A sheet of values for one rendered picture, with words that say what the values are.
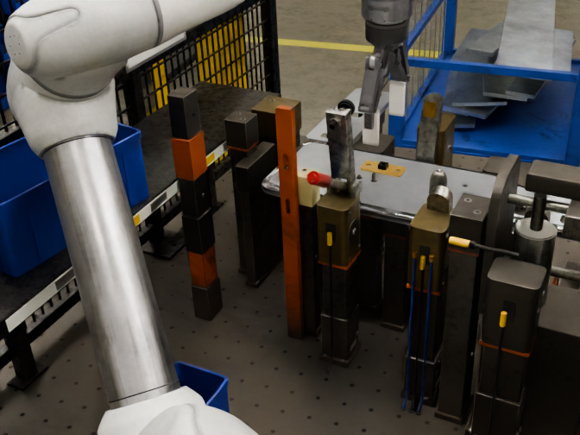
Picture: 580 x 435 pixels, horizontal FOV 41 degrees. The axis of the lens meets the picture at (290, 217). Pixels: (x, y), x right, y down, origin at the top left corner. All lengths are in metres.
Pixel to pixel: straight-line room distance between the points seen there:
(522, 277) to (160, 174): 0.72
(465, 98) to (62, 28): 2.77
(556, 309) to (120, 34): 0.75
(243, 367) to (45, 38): 0.78
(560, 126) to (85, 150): 2.86
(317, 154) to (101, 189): 0.60
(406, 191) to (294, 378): 0.41
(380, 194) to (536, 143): 2.15
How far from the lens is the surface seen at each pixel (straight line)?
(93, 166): 1.13
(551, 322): 1.25
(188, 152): 1.44
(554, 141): 3.60
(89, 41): 1.03
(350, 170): 1.32
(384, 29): 1.39
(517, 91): 3.52
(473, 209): 1.20
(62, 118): 1.14
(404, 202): 1.44
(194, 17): 1.12
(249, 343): 1.59
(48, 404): 1.55
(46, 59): 1.03
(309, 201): 1.40
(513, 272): 1.14
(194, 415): 0.92
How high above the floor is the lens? 1.74
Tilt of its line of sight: 32 degrees down
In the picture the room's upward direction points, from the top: 3 degrees counter-clockwise
